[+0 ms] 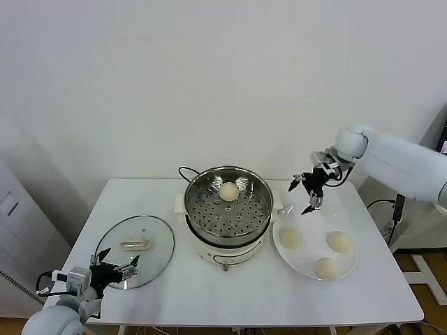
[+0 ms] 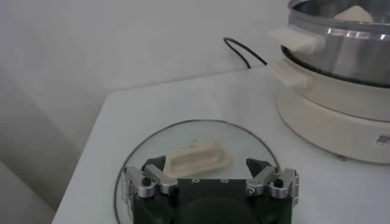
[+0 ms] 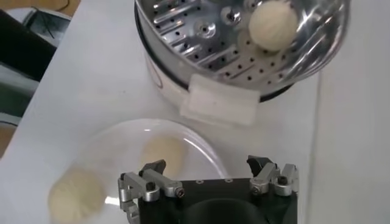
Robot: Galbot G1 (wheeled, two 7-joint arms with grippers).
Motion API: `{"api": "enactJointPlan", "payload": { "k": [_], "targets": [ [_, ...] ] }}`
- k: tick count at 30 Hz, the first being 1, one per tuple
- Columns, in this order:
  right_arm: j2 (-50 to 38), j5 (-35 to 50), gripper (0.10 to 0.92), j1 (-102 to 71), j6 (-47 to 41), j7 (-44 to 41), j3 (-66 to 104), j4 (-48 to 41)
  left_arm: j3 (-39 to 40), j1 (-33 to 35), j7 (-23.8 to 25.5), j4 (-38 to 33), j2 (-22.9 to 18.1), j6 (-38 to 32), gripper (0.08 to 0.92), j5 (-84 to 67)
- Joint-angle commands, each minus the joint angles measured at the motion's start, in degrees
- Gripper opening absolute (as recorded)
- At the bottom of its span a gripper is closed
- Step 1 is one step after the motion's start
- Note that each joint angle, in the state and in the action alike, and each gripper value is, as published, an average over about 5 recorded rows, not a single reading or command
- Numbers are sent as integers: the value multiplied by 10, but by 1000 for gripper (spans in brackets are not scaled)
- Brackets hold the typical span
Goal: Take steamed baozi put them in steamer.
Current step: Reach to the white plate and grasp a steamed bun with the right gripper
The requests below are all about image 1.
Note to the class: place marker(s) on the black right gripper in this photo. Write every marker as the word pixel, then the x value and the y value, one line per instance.
pixel 316 181

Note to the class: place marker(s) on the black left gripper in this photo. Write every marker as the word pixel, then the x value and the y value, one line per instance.
pixel 103 275

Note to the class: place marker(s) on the round glass pot lid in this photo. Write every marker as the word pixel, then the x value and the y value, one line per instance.
pixel 153 260

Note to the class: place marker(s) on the white steamed baozi bun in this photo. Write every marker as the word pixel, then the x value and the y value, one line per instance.
pixel 228 192
pixel 291 238
pixel 327 268
pixel 339 241

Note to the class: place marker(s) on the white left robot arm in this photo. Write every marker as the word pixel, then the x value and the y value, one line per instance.
pixel 52 315

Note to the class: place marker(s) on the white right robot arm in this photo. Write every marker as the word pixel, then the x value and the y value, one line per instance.
pixel 394 160

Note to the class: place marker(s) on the perforated steel steamer basket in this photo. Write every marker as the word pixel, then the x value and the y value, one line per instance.
pixel 251 209

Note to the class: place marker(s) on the round white plate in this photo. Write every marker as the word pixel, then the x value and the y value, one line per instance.
pixel 311 251

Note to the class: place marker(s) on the white cabinet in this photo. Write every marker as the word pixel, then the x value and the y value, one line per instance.
pixel 21 227

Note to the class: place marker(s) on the cream electric cooker base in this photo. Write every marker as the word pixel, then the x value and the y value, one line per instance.
pixel 227 251

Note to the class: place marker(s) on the black laptop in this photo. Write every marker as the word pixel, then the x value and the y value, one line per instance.
pixel 443 139

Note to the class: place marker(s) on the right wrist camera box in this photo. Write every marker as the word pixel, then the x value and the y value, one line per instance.
pixel 323 158

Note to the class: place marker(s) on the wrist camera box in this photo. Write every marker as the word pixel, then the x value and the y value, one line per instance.
pixel 75 279
pixel 323 158

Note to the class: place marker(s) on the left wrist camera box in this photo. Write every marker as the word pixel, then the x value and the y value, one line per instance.
pixel 75 279

